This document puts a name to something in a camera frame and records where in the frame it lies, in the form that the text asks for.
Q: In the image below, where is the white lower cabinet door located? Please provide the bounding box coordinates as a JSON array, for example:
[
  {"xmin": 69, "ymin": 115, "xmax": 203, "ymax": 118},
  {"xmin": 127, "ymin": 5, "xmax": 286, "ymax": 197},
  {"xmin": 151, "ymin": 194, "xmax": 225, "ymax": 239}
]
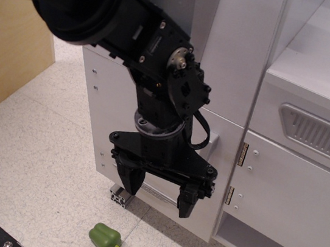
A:
[{"xmin": 224, "ymin": 132, "xmax": 330, "ymax": 247}]

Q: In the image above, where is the metal door hinge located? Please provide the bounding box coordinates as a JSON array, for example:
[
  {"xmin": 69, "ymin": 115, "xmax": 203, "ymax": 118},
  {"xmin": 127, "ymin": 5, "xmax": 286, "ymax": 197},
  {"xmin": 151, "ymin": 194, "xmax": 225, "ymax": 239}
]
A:
[
  {"xmin": 225, "ymin": 186, "xmax": 234, "ymax": 205},
  {"xmin": 237, "ymin": 142, "xmax": 248, "ymax": 166}
]

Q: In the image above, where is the wooden side panel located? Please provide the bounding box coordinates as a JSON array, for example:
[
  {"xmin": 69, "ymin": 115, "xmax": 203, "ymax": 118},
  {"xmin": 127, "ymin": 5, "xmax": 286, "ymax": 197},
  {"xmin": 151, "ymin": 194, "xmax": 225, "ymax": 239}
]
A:
[{"xmin": 0, "ymin": 0, "xmax": 55, "ymax": 103}]

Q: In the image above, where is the green toy bell pepper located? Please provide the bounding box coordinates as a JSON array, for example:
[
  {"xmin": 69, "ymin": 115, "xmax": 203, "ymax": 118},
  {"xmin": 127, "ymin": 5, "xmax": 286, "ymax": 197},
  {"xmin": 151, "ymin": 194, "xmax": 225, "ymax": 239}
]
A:
[{"xmin": 88, "ymin": 223, "xmax": 122, "ymax": 247}]

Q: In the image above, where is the white toy fridge cabinet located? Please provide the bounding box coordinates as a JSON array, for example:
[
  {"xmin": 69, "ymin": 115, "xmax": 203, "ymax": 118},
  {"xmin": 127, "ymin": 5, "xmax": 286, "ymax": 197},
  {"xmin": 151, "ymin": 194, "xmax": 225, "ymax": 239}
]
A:
[{"xmin": 199, "ymin": 0, "xmax": 286, "ymax": 128}]

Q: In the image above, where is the aluminium extrusion foot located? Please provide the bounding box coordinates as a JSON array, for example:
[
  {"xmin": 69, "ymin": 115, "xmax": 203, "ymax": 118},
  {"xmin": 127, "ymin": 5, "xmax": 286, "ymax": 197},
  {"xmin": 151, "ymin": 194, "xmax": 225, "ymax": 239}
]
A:
[{"xmin": 110, "ymin": 184, "xmax": 134, "ymax": 209}]

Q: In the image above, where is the grey vent panel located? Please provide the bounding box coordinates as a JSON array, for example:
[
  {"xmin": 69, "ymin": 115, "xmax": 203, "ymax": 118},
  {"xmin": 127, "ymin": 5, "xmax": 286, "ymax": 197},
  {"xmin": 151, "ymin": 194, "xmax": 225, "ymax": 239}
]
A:
[{"xmin": 279, "ymin": 103, "xmax": 330, "ymax": 158}]

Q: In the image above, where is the upper metal door hinge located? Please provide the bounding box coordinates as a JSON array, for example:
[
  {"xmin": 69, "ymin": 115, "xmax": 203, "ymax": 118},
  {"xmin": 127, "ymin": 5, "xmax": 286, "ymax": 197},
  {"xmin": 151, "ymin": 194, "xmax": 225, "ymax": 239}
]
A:
[{"xmin": 237, "ymin": 142, "xmax": 248, "ymax": 166}]

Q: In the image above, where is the white toy kitchen counter unit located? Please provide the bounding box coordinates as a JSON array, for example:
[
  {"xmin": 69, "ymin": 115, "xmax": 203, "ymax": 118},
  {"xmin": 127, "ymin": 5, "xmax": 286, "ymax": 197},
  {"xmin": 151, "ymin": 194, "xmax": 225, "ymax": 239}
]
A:
[{"xmin": 215, "ymin": 0, "xmax": 330, "ymax": 247}]

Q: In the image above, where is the white low fridge door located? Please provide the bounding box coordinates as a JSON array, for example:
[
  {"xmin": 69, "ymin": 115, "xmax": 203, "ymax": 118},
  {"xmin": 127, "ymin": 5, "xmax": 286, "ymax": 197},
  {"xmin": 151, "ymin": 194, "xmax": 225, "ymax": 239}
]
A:
[{"xmin": 82, "ymin": 45, "xmax": 244, "ymax": 241}]

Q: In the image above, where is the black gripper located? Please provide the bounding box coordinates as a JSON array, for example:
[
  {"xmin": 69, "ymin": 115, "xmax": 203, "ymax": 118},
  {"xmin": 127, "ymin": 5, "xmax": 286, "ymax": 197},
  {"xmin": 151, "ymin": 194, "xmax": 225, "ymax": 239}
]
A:
[{"xmin": 109, "ymin": 130, "xmax": 218, "ymax": 218}]

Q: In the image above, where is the grey ice dispenser recess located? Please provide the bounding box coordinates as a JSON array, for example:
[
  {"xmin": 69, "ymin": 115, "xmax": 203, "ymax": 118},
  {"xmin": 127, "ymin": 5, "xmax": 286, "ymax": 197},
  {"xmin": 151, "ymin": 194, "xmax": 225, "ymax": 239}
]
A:
[{"xmin": 139, "ymin": 0, "xmax": 212, "ymax": 63}]

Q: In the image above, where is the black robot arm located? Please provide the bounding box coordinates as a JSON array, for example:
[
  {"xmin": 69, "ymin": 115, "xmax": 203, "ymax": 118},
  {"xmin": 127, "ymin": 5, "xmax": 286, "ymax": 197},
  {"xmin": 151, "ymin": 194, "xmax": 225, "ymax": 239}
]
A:
[{"xmin": 32, "ymin": 0, "xmax": 217, "ymax": 218}]

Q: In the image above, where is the lower metal door hinge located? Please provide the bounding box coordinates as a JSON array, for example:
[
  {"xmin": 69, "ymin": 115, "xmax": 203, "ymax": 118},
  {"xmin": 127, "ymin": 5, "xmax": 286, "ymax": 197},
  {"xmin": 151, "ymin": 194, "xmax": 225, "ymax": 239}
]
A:
[{"xmin": 225, "ymin": 186, "xmax": 234, "ymax": 205}]

